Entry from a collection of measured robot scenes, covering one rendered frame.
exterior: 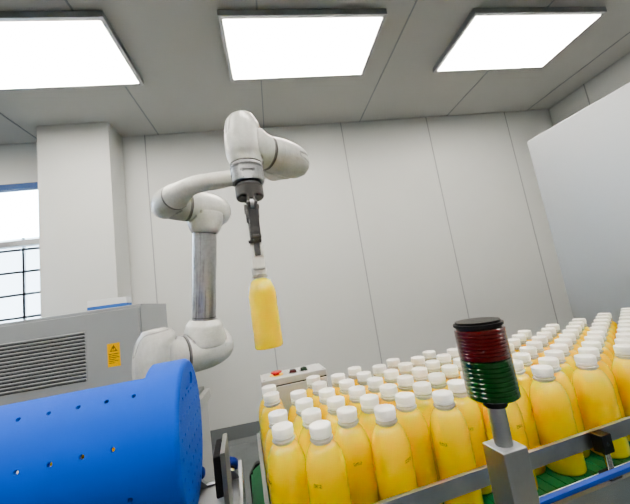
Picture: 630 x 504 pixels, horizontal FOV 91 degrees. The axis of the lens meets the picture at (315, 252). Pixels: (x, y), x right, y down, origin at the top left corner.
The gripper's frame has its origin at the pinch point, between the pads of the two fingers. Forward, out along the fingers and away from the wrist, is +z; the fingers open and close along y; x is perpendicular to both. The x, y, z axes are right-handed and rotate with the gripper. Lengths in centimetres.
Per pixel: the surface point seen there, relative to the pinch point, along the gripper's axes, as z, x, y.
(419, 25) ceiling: -198, 160, -110
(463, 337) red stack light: 21, 23, 44
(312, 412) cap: 34.6, 5.9, 17.1
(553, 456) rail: 49, 49, 27
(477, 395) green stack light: 29, 23, 44
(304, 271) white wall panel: -23, 63, -260
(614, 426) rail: 48, 66, 27
